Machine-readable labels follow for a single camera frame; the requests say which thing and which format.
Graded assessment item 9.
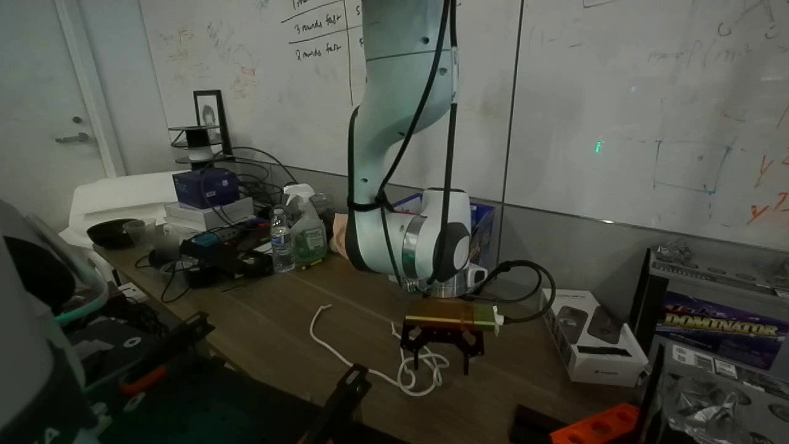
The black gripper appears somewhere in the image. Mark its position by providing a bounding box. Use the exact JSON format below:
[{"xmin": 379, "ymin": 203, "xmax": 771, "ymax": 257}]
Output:
[{"xmin": 400, "ymin": 322, "xmax": 484, "ymax": 375}]

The white rope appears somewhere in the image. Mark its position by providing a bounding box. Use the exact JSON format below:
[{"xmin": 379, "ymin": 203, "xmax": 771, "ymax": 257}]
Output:
[{"xmin": 305, "ymin": 300, "xmax": 453, "ymax": 399}]

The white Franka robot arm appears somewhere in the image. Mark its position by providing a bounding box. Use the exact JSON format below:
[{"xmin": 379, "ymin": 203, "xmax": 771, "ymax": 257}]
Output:
[{"xmin": 346, "ymin": 0, "xmax": 472, "ymax": 306}]

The blue cardboard box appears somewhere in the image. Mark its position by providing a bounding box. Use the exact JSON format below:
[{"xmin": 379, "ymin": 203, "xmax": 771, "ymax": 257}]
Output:
[{"xmin": 395, "ymin": 193, "xmax": 495, "ymax": 268}]

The white product box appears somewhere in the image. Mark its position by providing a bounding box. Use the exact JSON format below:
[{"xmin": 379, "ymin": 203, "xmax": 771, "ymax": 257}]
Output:
[{"xmin": 544, "ymin": 288, "xmax": 649, "ymax": 387}]

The grey battery box rear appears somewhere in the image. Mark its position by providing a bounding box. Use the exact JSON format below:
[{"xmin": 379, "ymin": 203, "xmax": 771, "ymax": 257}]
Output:
[{"xmin": 629, "ymin": 246, "xmax": 789, "ymax": 375}]

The blue small box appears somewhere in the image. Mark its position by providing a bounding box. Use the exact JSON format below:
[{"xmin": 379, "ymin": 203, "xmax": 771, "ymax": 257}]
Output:
[{"xmin": 172, "ymin": 167, "xmax": 239, "ymax": 207}]

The pink cloth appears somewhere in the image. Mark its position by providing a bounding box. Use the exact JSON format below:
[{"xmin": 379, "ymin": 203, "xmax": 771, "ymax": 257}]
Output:
[{"xmin": 330, "ymin": 213, "xmax": 350, "ymax": 260}]

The clear spray bottle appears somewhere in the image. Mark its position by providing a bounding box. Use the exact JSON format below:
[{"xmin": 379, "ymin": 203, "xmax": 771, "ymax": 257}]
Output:
[{"xmin": 284, "ymin": 182, "xmax": 329, "ymax": 268}]

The orange black power strip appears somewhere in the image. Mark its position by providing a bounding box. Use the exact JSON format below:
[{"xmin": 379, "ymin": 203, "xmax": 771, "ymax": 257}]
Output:
[{"xmin": 549, "ymin": 403, "xmax": 638, "ymax": 444}]

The plastic water bottle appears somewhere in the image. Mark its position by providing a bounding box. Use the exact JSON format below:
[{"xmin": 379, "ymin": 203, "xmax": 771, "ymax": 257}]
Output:
[{"xmin": 271, "ymin": 207, "xmax": 293, "ymax": 274}]

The white foam tray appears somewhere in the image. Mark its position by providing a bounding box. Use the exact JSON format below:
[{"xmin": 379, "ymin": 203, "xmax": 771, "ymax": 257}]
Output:
[{"xmin": 57, "ymin": 167, "xmax": 256, "ymax": 250}]

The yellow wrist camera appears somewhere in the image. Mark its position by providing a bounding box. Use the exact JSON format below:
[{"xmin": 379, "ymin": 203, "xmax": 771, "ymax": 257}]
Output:
[{"xmin": 405, "ymin": 300, "xmax": 502, "ymax": 334}]

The whiteboard on wall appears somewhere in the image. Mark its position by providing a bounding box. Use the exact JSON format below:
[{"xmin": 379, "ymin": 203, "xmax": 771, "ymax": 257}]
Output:
[{"xmin": 140, "ymin": 0, "xmax": 789, "ymax": 250}]

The black picture frame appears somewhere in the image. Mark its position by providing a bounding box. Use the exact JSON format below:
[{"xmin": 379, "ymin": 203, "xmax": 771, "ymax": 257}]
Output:
[{"xmin": 193, "ymin": 89, "xmax": 231, "ymax": 155}]

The door handle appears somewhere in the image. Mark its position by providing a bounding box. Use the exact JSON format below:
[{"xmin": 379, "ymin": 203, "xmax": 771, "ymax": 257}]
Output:
[{"xmin": 55, "ymin": 115, "xmax": 96, "ymax": 145}]

